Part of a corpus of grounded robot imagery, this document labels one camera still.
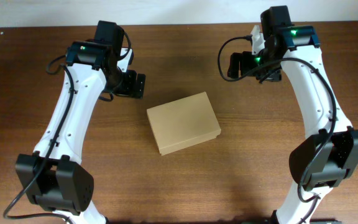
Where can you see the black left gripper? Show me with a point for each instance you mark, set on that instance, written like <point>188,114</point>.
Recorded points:
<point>129,88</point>

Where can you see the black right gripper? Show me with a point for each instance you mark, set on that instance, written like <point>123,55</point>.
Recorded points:
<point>246,57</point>

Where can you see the brown cardboard box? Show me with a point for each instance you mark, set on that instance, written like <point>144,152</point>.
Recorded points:
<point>183,123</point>

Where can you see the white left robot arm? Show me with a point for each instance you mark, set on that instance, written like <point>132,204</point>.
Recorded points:
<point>52,176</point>

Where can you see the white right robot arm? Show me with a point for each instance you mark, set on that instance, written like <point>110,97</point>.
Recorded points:
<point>329,153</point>

